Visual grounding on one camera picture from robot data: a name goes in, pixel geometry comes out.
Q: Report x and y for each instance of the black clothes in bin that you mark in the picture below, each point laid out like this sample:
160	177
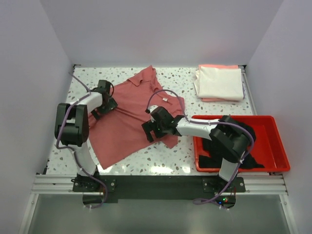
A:
215	159

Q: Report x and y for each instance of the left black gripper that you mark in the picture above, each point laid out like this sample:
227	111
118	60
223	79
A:
111	105

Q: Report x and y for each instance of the folded light pink shirt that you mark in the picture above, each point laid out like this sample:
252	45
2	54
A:
218	66

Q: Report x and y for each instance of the red plastic bin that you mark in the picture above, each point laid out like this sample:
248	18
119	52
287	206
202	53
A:
268	149

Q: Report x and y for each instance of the pink polo shirt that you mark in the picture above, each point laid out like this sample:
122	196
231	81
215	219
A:
119	133

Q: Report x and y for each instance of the aluminium front rail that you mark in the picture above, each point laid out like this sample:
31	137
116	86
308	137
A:
255	184

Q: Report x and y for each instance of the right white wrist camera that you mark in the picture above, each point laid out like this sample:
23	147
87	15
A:
149	111

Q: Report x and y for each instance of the folded white t shirt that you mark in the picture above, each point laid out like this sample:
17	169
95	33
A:
219	83

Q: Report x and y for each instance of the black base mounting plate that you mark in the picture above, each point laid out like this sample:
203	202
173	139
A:
197	188

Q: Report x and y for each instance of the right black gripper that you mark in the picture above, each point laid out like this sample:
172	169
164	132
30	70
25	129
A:
150	126

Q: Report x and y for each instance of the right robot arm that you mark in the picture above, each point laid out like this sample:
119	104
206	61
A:
228	138

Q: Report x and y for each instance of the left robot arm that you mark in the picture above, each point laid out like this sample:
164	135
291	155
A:
72	123

